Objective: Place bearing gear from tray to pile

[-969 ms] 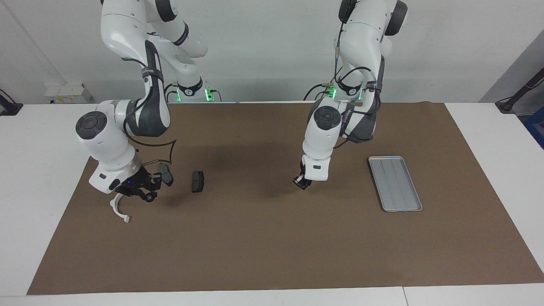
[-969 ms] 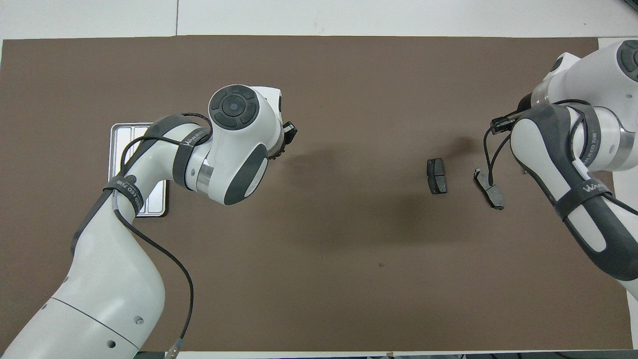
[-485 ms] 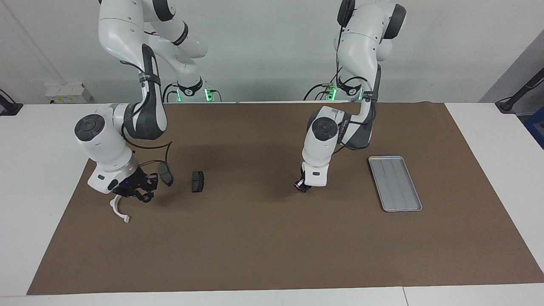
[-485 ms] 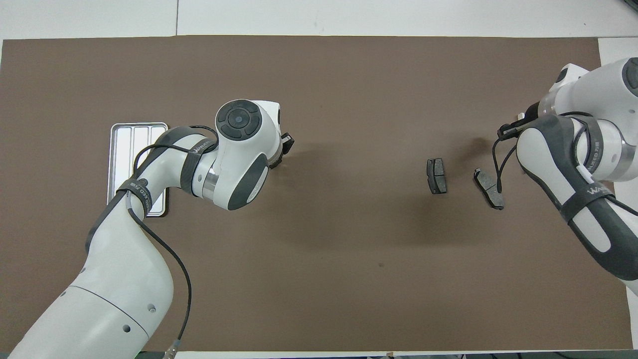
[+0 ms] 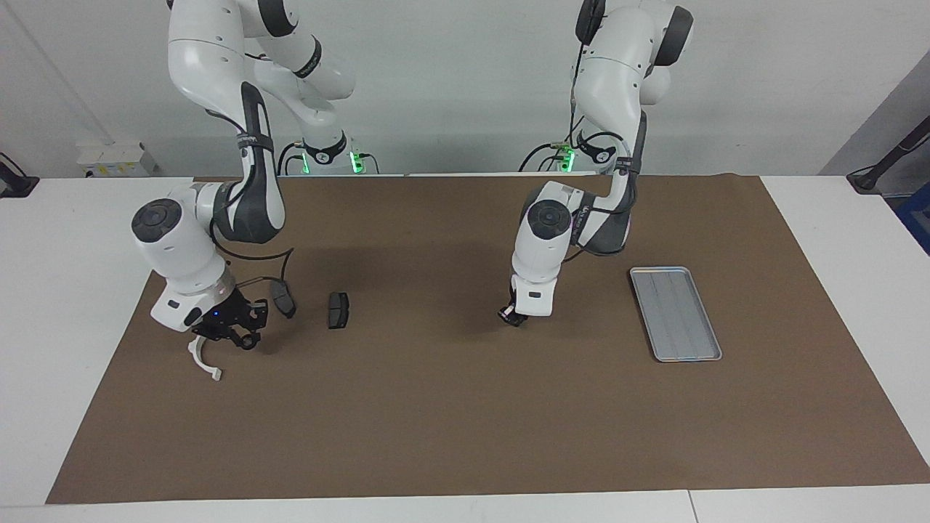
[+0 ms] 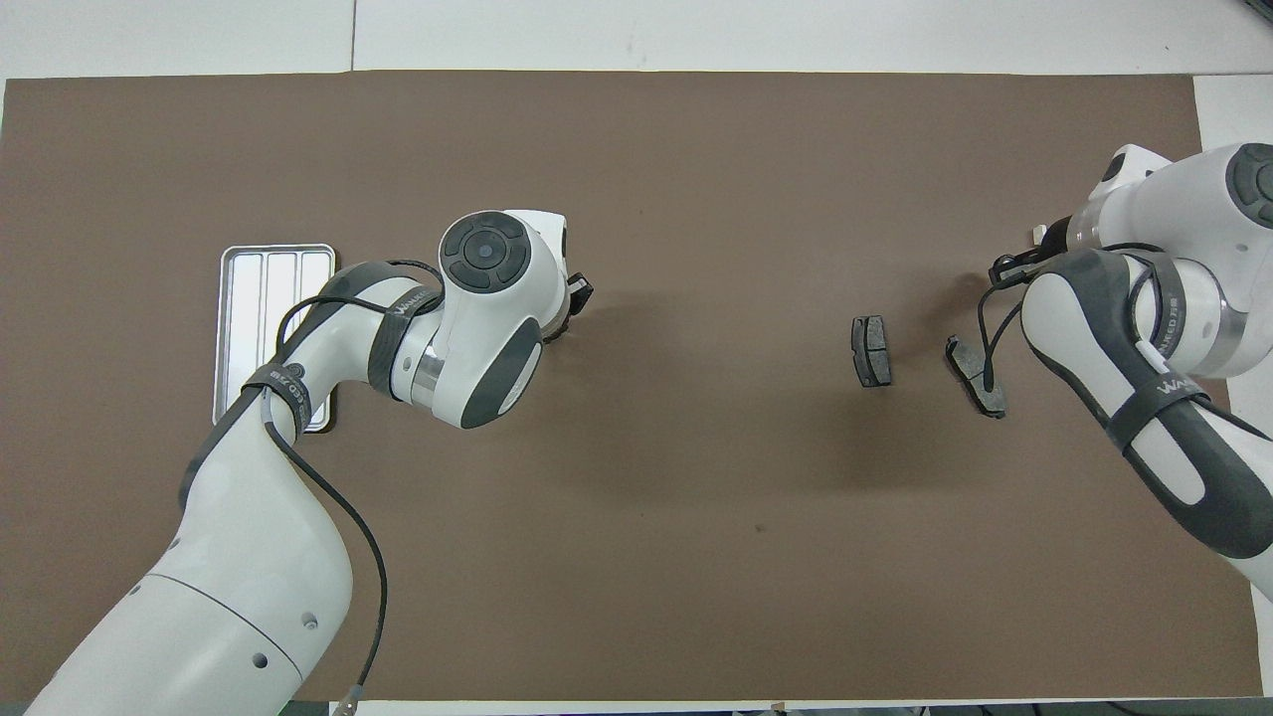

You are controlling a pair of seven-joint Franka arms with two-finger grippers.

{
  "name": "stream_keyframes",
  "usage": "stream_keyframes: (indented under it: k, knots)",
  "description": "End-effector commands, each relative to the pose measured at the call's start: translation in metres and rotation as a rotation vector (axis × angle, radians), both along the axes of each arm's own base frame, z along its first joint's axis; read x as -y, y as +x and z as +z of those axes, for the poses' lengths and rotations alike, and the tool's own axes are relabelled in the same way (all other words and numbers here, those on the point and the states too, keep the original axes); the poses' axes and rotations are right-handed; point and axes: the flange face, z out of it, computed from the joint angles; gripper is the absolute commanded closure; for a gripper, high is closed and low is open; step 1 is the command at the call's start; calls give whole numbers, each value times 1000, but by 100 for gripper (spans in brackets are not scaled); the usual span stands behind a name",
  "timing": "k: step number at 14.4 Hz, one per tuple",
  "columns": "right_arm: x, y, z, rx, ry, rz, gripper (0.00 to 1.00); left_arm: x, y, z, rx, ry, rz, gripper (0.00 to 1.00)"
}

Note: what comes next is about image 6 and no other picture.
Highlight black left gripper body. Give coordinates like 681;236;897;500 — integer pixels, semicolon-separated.
557;273;596;321

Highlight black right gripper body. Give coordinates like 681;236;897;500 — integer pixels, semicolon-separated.
990;214;1077;291

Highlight silver ribbed metal tray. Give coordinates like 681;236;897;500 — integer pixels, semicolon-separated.
212;244;337;435

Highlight brown paper table mat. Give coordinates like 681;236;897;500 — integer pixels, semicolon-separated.
0;70;1264;703

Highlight long dark grey brake pad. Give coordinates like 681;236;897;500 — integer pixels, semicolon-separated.
945;335;1007;420

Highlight short dark grey brake pad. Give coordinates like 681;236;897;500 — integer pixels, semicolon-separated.
851;315;893;389

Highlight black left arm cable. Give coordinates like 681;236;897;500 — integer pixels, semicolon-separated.
261;259;446;716

